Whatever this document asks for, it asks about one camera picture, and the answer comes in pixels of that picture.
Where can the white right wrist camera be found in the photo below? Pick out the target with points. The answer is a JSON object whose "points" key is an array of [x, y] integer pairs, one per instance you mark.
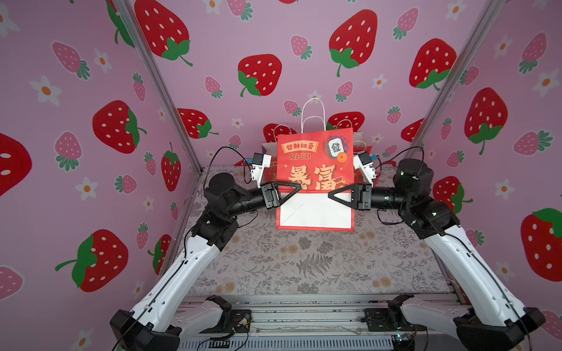
{"points": [[364, 171]]}

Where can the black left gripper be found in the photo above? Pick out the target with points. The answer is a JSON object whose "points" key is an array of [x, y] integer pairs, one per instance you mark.
{"points": [[270, 202]]}

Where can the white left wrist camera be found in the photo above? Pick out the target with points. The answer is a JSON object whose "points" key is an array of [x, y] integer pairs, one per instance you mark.
{"points": [[259, 164]]}

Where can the silver aluminium corner post right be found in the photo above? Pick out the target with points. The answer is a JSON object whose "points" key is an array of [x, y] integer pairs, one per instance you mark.
{"points": [[490, 11]]}

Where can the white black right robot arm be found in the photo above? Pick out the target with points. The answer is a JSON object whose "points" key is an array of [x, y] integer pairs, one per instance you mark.
{"points": [[496, 319]]}

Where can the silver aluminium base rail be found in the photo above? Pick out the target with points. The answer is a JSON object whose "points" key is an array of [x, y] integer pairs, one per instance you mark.
{"points": [[322, 322]]}

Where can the red paper bag back left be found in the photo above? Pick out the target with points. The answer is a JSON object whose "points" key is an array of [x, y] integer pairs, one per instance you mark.
{"points": [[269, 147]]}

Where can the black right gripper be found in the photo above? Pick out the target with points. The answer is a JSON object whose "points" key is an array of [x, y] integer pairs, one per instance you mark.
{"points": [[362, 197]]}

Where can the silver aluminium corner post left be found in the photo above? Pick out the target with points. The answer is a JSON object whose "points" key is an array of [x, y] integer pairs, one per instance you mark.
{"points": [[132, 25]]}

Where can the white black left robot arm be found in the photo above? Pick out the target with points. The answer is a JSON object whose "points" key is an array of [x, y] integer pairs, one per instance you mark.
{"points": [[153, 323]]}

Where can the silver aluminium corner post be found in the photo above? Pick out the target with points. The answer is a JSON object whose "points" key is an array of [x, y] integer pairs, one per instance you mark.
{"points": [[490, 11], [132, 25]]}

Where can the red paper bag back right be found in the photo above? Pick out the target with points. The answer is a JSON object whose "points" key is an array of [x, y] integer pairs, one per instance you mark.
{"points": [[359, 145]]}

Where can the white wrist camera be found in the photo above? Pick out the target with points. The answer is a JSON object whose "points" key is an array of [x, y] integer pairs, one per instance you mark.
{"points": [[259, 164], [364, 171]]}

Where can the red paper gift bag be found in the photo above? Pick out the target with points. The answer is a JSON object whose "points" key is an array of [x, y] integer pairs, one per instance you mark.
{"points": [[321, 160]]}

